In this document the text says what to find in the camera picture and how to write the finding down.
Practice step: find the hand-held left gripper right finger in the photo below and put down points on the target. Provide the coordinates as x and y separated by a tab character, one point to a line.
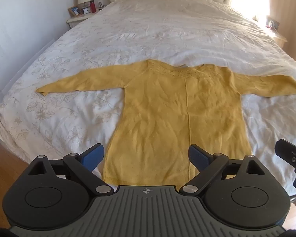
199	156

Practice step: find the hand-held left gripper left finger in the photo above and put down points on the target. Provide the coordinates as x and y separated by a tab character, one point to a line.
93	154

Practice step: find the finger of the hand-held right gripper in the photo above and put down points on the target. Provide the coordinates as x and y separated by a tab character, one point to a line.
287	150

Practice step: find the yellow knit sweater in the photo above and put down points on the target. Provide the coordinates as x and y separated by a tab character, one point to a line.
177	118

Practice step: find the light wooden nightstand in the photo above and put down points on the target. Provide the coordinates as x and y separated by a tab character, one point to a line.
280	38

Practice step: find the white embroidered bedspread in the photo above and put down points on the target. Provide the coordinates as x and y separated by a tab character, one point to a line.
148	32

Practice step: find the white nightstand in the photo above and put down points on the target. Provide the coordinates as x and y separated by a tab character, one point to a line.
76	21

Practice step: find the small white clock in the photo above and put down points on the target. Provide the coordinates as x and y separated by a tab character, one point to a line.
86	10

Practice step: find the red bottle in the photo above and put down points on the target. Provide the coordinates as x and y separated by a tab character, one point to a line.
92	7

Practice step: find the dark picture frame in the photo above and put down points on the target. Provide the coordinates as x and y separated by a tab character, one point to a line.
273	22

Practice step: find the wooden picture frame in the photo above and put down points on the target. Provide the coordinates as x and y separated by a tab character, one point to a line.
74	11

